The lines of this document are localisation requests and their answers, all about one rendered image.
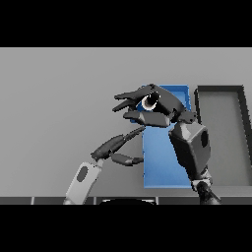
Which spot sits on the dark right robot hand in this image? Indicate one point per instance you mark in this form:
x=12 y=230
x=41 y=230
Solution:
x=165 y=102

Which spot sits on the blue pipe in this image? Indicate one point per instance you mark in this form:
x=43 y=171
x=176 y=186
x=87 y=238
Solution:
x=148 y=102

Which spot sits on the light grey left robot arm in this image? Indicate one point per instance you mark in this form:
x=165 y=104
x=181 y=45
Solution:
x=82 y=180

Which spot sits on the blue bin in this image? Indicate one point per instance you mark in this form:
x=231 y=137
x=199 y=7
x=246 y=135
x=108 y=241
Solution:
x=160 y=157

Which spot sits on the dark grey bin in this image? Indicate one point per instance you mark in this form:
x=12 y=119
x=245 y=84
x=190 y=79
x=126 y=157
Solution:
x=223 y=138

